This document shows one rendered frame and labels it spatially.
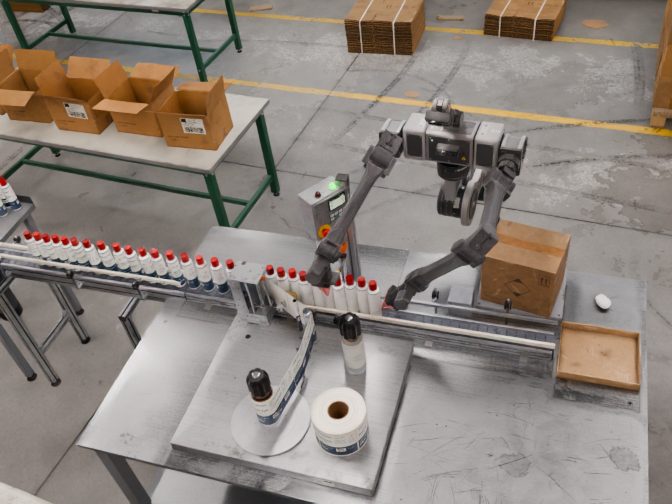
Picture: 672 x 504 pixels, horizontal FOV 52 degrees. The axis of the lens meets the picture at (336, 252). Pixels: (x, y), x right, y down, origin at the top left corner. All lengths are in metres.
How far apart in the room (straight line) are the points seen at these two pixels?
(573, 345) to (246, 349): 1.35
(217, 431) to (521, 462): 1.13
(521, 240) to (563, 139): 2.62
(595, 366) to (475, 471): 0.67
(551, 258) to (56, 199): 4.00
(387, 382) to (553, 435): 0.64
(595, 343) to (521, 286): 0.37
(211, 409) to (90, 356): 1.74
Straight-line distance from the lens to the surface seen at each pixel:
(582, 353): 2.96
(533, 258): 2.88
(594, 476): 2.67
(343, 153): 5.40
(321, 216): 2.68
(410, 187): 5.01
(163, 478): 3.52
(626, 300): 3.19
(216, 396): 2.85
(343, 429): 2.49
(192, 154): 4.32
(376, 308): 2.91
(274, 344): 2.95
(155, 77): 4.70
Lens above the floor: 3.13
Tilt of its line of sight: 43 degrees down
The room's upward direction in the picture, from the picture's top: 9 degrees counter-clockwise
